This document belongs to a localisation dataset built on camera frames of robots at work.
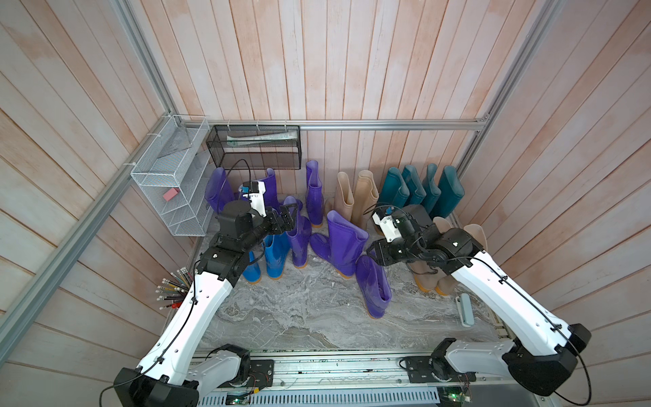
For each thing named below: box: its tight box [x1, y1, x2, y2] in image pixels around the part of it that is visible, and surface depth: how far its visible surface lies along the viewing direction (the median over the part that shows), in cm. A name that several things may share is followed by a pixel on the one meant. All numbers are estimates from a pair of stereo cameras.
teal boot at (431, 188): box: [422, 163, 442, 217], surface depth 89 cm
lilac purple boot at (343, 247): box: [309, 210, 370, 279], surface depth 81 cm
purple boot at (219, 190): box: [205, 166, 236, 213], surface depth 91 cm
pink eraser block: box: [161, 187, 180, 202], surface depth 84 cm
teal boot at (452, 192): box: [428, 165, 466, 219], surface depth 91 cm
